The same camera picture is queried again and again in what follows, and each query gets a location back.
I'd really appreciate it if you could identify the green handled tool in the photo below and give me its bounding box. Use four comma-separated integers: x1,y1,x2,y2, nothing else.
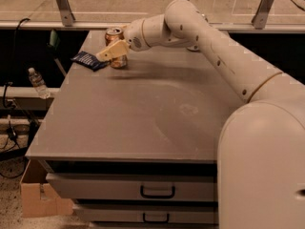
47,30,67,76

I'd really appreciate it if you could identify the orange soda can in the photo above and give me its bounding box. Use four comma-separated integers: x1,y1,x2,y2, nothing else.
105,27,128,69

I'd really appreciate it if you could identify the cardboard box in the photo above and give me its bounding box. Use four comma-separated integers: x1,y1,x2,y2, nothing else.
20,160,73,218

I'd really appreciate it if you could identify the left metal bracket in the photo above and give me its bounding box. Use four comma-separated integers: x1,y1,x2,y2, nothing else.
56,0,75,27

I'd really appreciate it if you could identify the grey upper drawer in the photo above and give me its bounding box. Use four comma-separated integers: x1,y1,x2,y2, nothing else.
47,173,217,202

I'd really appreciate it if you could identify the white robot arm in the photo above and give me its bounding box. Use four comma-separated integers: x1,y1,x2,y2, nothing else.
97,0,305,229

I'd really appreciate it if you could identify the white green soda can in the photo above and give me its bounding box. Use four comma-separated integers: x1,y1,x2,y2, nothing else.
186,13,208,52

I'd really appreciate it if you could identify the grey drawer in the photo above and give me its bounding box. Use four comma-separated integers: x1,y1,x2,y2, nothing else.
73,204,218,224
47,173,217,202

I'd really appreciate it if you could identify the right metal bracket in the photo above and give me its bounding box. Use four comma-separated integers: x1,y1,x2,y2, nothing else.
252,0,275,30

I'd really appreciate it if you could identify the blue rxbar blueberry wrapper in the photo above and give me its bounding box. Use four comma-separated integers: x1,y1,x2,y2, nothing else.
71,52,110,72

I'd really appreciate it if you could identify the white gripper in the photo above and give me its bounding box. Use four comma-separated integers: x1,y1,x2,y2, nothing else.
95,19,150,62

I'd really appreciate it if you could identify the clear plastic water bottle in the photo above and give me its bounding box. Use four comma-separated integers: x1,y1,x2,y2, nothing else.
28,68,51,99

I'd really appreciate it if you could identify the grey lower drawer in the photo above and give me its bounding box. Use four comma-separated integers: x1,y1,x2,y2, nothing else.
73,204,218,224

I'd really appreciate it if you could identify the black cable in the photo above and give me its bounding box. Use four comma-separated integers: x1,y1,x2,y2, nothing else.
0,17,31,179

